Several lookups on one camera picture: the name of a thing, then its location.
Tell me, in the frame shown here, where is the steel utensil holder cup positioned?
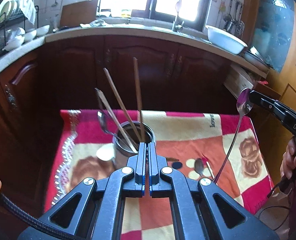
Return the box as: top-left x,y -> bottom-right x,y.
113,121 -> 156,169

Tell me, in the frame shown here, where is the white plastic spoon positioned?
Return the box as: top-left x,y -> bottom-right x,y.
96,143 -> 115,161

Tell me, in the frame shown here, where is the small steel spoon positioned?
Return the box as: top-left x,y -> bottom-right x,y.
194,158 -> 204,178

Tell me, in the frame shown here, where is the long-handled steel spoon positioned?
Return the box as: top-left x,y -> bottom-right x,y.
213,88 -> 253,184

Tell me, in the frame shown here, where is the person's right hand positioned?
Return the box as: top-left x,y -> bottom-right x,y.
280,137 -> 296,179

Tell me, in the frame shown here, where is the red orange patterned blanket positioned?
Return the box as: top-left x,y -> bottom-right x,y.
45,109 -> 273,239

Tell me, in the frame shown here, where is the open wooden drawer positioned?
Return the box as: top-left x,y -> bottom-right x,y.
223,63 -> 254,99

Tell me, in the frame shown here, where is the white plastic basin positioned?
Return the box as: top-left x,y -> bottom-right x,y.
205,25 -> 248,55

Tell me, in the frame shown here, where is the chrome sink faucet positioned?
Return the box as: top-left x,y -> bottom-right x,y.
171,0 -> 184,32

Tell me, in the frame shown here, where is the wooden cutting board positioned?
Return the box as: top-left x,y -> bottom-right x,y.
59,0 -> 98,27

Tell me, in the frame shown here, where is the white bowl on counter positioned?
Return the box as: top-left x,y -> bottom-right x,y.
36,25 -> 50,37

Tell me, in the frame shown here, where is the black dish drying rack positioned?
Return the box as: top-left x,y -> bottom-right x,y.
0,10 -> 27,56

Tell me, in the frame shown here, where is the white cloth on rack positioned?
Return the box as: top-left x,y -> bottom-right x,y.
19,0 -> 36,24

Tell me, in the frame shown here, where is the black braided cable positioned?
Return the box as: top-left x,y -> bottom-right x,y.
0,192 -> 86,240

